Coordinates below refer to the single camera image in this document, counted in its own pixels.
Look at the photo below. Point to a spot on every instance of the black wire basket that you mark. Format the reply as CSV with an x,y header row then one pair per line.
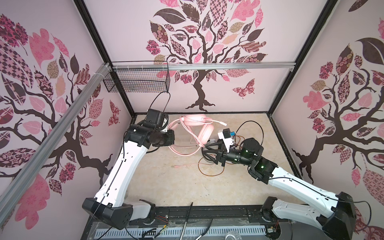
x,y
138,77

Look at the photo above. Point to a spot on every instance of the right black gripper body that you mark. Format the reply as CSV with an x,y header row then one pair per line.
x,y
235,156

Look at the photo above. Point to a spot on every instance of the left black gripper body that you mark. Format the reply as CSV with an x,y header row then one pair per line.
x,y
163,138

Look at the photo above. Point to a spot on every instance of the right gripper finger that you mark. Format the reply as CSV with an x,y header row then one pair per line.
x,y
211,157
214,145

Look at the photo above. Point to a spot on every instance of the pink headphones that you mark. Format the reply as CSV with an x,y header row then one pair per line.
x,y
199,126

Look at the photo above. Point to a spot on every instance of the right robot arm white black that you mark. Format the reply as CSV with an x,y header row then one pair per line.
x,y
334,214

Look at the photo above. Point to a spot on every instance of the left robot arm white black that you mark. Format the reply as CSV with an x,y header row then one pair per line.
x,y
108,204

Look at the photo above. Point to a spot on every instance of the white black headphones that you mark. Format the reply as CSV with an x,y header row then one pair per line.
x,y
220,152

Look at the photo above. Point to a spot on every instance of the left aluminium rail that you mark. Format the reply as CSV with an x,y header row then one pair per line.
x,y
23,180

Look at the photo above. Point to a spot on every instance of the back aluminium rail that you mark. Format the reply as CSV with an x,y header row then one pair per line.
x,y
210,66

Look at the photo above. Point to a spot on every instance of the white slotted cable duct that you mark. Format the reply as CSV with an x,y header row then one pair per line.
x,y
190,233

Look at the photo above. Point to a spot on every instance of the aluminium rail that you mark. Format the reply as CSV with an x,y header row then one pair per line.
x,y
23,180
210,66

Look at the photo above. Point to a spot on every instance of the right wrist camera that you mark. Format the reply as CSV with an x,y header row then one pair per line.
x,y
227,137

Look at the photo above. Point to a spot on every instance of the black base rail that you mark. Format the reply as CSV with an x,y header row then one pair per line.
x,y
209,216

